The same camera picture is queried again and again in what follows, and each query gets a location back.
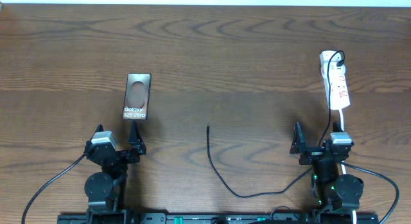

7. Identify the Galaxy S25 Ultra smartphone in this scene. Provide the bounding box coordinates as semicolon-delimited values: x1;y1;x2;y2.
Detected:
122;73;152;121

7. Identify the white power strip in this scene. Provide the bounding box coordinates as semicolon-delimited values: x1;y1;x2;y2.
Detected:
320;50;350;110

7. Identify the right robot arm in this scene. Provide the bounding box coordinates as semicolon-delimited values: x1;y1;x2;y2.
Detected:
290;122;363;223

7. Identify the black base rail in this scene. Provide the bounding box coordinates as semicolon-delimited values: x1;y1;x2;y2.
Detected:
57;212;380;224

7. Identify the white power strip cord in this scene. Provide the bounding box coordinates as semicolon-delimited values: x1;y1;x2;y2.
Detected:
338;108;358;224

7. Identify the black USB charging cable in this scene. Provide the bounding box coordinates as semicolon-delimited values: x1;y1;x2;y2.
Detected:
205;50;346;199

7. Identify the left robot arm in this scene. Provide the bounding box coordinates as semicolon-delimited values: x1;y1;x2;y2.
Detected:
84;121;146;223

